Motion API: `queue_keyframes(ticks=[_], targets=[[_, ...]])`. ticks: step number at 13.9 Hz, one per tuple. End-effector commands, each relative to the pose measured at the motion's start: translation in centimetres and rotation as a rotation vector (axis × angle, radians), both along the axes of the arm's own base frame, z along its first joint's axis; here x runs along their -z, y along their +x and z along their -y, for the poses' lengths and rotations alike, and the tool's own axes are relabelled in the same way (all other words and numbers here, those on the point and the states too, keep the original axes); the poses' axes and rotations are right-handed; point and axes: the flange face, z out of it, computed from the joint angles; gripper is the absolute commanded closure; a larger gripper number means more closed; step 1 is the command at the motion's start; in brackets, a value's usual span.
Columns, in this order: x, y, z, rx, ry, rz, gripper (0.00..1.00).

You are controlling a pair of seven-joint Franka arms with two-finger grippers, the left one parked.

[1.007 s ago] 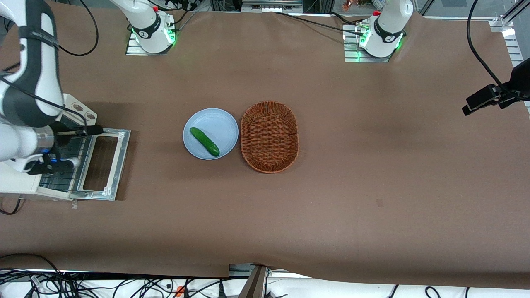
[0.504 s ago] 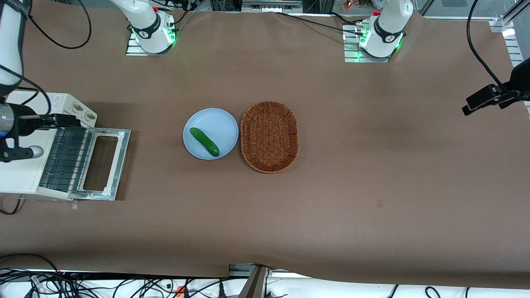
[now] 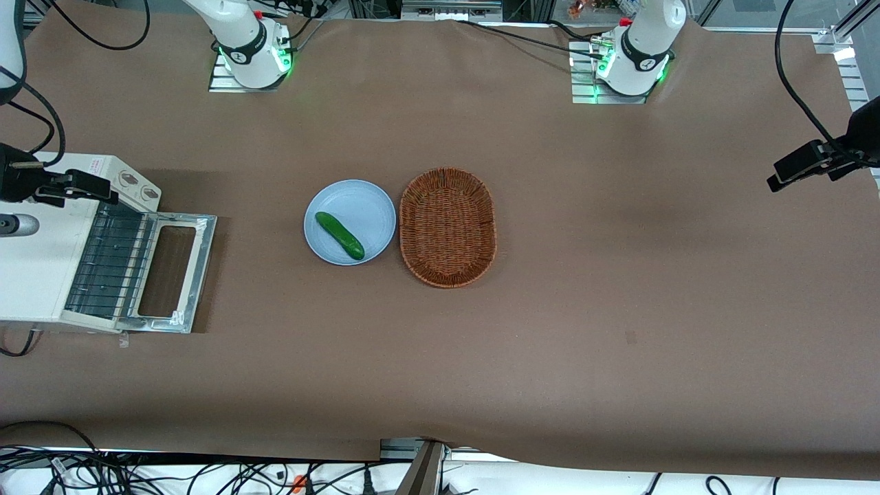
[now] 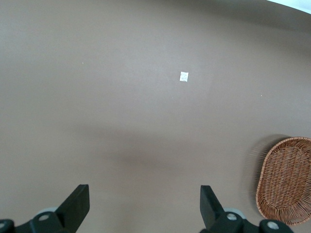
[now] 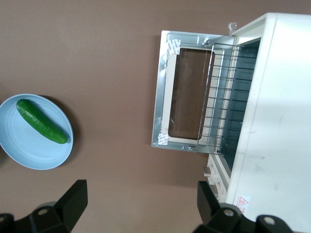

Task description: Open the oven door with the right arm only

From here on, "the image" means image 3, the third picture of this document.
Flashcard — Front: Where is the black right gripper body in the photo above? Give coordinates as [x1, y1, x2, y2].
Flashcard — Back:
[0, 143, 43, 204]

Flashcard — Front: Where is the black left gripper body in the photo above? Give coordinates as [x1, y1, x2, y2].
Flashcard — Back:
[847, 96, 880, 166]

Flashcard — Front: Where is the cream toaster oven body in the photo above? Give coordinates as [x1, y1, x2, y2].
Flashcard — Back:
[0, 151, 162, 336]

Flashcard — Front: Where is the brown table cover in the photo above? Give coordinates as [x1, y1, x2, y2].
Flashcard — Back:
[0, 17, 880, 479]

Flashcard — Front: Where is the green cucumber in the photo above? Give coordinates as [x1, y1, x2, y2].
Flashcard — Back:
[315, 212, 366, 261]

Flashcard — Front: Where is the light blue round plate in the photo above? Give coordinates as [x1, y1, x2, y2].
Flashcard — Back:
[304, 179, 397, 266]

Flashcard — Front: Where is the brown wicker oval basket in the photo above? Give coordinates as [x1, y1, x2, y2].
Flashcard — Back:
[399, 167, 497, 289]

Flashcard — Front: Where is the grey metal box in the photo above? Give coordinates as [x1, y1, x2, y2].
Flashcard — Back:
[401, 0, 503, 20]

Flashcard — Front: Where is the dark metal support strut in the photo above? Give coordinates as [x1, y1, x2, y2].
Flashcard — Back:
[395, 440, 448, 495]

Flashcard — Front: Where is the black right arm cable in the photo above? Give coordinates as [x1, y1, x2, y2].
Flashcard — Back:
[0, 0, 152, 167]

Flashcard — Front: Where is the metal wire oven rack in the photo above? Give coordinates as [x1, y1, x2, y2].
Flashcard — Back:
[65, 205, 157, 320]

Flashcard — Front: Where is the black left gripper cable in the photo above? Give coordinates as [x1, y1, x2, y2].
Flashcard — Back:
[774, 0, 848, 151]

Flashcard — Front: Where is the right arm aluminium base plate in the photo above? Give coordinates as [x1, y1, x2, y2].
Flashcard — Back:
[208, 52, 291, 94]

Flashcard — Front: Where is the black oven power cable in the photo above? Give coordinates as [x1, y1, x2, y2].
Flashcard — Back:
[0, 329, 43, 358]

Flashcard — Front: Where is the left arm aluminium base plate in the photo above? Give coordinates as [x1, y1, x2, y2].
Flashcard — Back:
[569, 40, 650, 105]

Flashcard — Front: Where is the tangled black cable bundle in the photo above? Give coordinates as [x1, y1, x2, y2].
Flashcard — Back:
[0, 421, 386, 495]

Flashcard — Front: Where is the black left base cable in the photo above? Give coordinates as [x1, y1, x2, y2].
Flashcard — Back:
[454, 19, 606, 59]

